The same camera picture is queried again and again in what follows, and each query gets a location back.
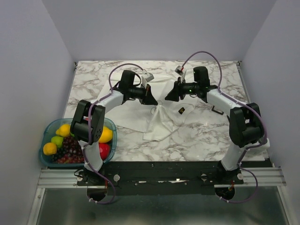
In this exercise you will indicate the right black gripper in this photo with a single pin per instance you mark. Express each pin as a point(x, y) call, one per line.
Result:
point(173, 95)

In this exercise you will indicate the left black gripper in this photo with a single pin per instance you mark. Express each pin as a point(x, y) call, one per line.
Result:
point(147, 98)

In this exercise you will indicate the white printed t-shirt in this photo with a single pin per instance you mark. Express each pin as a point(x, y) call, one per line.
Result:
point(155, 122)

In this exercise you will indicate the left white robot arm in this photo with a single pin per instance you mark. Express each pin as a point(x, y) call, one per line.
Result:
point(88, 121)

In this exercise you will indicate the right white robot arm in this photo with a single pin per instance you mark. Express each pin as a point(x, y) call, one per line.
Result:
point(246, 129)

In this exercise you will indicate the black yellow garment label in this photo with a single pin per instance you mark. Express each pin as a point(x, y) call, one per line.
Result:
point(181, 110)

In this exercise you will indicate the yellow lemon right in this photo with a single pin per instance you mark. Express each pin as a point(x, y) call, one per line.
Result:
point(106, 136)

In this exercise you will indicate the yellow lemon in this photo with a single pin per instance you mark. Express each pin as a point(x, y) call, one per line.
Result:
point(63, 130)
point(106, 136)

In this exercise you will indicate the red apple lower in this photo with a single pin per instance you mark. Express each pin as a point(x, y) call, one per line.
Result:
point(104, 150)

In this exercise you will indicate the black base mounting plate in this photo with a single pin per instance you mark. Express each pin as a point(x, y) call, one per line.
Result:
point(160, 178)

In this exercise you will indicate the yellow lemon left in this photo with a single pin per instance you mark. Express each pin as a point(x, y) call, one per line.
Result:
point(63, 130)

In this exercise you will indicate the dark purple grapes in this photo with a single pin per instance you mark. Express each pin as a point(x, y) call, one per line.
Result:
point(69, 153)

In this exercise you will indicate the green lime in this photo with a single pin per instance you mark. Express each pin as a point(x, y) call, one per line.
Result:
point(58, 140)

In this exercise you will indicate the teal plastic fruit bowl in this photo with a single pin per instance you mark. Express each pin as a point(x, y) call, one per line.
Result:
point(50, 132)

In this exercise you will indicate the orange citrus fruit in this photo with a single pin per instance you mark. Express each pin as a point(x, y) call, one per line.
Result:
point(50, 149)

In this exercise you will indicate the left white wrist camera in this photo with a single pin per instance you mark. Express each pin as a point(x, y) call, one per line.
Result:
point(146, 78)

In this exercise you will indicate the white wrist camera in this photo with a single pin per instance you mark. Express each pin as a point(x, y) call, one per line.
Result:
point(146, 78)
point(181, 71)

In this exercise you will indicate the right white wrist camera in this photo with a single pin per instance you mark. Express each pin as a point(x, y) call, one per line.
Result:
point(181, 71)

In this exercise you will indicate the black frame stand upper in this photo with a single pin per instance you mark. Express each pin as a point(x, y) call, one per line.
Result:
point(215, 110)

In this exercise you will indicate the aluminium rail frame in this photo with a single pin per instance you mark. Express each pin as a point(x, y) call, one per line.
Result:
point(62, 178)

